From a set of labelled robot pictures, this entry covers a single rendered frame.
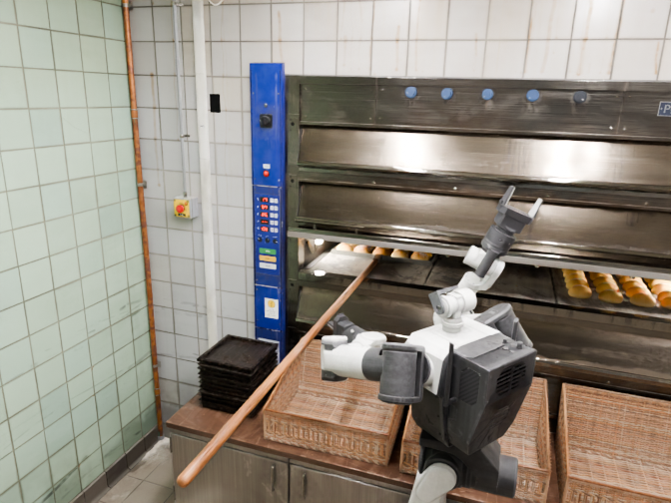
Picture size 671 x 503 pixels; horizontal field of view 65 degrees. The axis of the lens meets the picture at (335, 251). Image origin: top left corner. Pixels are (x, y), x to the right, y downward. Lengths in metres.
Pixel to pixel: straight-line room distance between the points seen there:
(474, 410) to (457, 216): 1.10
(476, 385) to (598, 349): 1.19
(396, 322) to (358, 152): 0.82
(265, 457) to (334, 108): 1.55
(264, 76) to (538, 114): 1.18
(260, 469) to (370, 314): 0.85
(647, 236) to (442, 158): 0.85
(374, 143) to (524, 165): 0.63
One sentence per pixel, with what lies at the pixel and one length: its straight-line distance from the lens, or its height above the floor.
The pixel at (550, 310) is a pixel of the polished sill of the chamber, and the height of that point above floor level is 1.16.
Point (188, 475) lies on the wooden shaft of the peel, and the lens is 1.32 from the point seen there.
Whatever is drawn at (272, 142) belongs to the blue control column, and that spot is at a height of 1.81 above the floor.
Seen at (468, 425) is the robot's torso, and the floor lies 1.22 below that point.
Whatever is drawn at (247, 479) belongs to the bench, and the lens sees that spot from 2.56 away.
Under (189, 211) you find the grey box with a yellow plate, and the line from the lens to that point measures 2.70.
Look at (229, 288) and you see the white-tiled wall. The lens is 2.80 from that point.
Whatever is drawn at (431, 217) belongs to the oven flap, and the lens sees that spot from 2.33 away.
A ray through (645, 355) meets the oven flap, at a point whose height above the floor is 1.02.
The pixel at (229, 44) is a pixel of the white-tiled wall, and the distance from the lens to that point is 2.60.
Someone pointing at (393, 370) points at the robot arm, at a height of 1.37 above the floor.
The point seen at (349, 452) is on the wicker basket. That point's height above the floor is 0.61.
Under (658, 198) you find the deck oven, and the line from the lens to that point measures 2.34.
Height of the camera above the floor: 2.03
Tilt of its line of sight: 17 degrees down
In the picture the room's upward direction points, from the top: 2 degrees clockwise
